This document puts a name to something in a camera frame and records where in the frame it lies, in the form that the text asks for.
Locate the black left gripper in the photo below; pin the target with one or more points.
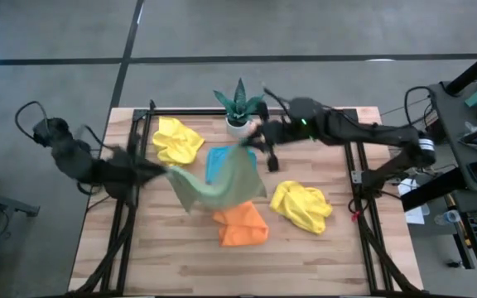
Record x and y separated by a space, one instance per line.
128 171

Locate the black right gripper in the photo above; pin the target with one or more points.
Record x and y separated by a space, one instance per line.
276 132

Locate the blue microfiber towel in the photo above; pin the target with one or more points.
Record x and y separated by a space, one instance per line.
218 159

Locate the green microfiber towel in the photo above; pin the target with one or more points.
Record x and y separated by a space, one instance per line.
226 186

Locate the orange microfiber towel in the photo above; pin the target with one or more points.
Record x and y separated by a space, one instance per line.
240 225

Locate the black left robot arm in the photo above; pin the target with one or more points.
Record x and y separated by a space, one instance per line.
77 161

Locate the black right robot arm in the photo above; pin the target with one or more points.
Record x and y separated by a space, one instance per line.
367 132

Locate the yellow microfiber towel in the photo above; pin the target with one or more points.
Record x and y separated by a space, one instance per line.
176 140
300 207

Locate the green plant in white pot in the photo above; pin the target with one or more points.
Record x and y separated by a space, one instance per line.
238 111

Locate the grey stand leg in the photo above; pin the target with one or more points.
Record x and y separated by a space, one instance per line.
2 200

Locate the white paper sheet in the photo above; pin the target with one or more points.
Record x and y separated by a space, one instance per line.
414 213

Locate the black desk crossbeam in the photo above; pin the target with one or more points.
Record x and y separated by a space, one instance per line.
433 190

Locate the grey side desk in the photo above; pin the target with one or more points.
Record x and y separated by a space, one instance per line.
454 124

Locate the clear water bottle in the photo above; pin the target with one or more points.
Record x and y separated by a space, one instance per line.
447 217

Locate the small teal box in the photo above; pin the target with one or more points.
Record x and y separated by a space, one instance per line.
476 98

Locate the black diagonal pole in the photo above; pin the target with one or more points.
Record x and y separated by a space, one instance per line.
474 68

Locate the small black floor object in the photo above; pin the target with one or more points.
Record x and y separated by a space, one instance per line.
454 263

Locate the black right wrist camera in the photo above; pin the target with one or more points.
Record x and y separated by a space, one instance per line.
273 163

